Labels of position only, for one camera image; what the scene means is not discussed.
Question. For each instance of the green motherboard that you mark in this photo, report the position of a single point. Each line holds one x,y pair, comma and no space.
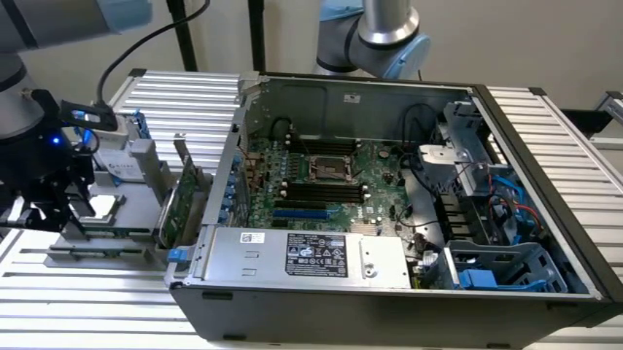
376,204

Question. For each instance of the long black expansion slot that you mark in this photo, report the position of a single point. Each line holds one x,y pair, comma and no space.
299,205

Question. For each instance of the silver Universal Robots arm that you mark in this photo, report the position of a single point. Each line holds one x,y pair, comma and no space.
59,22

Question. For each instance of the blue expansion slot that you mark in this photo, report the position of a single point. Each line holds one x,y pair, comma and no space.
299,215

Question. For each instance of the black frame pole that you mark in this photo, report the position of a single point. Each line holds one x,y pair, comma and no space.
185,36
257,36

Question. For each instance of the blue case latch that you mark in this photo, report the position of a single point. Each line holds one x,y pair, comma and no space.
178,254

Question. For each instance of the grey plastic disk bay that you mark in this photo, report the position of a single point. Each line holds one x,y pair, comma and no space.
506,251

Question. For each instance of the silver CPU chip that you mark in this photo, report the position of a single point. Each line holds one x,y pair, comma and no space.
103,206

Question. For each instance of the grey parts rack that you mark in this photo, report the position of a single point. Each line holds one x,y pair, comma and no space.
131,215

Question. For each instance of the black bracket block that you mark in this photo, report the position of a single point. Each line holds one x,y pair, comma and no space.
585,122

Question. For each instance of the black RAM slot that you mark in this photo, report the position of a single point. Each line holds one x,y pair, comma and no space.
323,194
323,184
323,199
322,148
322,152
322,144
323,189

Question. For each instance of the short black expansion slot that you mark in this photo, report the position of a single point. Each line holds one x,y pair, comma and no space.
279,223

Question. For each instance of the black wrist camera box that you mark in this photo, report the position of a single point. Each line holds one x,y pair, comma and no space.
90,116

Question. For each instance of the metal drive cage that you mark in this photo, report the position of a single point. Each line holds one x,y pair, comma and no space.
468,167

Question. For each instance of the metal CPU socket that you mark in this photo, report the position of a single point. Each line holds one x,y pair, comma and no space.
329,168

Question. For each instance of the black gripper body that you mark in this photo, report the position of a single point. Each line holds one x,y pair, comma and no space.
34,160

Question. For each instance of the white boxed disk drive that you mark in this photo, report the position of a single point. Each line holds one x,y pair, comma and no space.
119,164

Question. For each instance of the green RAM stick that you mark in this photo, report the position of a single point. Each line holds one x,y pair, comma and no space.
117,232

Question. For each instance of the green graphics card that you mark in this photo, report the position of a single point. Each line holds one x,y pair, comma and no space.
182,204

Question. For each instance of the black open PC case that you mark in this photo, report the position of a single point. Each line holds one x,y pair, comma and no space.
390,313

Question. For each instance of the grey power supply unit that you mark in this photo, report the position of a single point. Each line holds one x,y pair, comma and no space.
253,255

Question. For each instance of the black fan shroud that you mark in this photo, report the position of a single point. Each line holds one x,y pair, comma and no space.
458,218

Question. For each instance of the aluminium profile bar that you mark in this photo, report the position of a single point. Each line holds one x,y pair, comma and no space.
609,120

